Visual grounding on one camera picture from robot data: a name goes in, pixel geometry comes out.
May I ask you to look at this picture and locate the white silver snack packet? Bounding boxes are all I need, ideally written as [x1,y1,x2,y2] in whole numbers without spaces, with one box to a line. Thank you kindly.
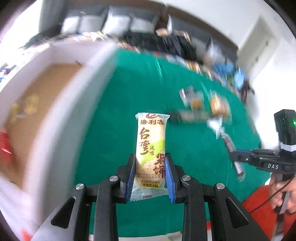
[207,117,225,139]

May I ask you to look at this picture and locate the rice cracker packet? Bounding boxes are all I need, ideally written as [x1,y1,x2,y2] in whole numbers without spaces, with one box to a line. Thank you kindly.
[130,113,170,201]

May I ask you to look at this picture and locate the long black clear snack pack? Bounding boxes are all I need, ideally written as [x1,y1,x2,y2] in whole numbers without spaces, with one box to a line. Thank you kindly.
[168,109,212,123]

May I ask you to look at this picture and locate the red snack bag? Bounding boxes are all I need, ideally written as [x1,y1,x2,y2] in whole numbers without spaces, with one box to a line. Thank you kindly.
[0,131,14,167]

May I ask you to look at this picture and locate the yellow snack packet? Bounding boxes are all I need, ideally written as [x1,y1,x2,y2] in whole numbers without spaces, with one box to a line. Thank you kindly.
[9,94,39,124]

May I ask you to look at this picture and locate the person right hand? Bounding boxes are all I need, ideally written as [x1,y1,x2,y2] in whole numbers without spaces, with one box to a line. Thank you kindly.
[269,172,296,215]

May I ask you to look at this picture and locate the green patterned tablecloth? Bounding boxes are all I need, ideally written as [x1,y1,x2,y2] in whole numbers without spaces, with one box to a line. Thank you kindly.
[73,49,270,238]

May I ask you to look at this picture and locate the packaged bread loaf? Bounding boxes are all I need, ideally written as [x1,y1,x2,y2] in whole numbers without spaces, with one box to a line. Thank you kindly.
[209,90,232,121]

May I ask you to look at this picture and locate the burger gummy packet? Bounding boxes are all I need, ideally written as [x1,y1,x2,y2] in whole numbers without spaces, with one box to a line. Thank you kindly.
[190,92,204,110]

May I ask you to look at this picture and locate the blue clothes pile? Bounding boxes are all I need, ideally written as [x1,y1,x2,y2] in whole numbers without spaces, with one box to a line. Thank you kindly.
[212,60,247,90]

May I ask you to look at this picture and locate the small dark chocolate packet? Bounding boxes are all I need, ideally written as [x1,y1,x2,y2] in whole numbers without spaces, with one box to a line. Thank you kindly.
[179,86,195,107]

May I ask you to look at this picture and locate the white cardboard box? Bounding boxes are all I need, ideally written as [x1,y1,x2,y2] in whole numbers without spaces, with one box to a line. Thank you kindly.
[1,41,119,236]

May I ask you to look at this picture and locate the black jacket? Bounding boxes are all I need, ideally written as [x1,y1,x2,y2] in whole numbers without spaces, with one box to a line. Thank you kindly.
[118,31,203,63]

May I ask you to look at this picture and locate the grey white sofa cushion middle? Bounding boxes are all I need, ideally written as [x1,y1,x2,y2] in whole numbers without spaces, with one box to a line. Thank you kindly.
[101,6,160,36]

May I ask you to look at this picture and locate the grey white sofa cushion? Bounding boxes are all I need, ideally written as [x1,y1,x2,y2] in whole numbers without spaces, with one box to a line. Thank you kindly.
[61,15,105,34]
[101,6,160,36]

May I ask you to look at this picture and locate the grey white sofa cushion left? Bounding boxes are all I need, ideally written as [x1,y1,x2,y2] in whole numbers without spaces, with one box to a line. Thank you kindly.
[61,15,105,34]

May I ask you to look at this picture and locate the black bag with straps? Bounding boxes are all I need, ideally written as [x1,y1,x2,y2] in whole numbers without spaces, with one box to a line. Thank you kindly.
[239,79,255,103]

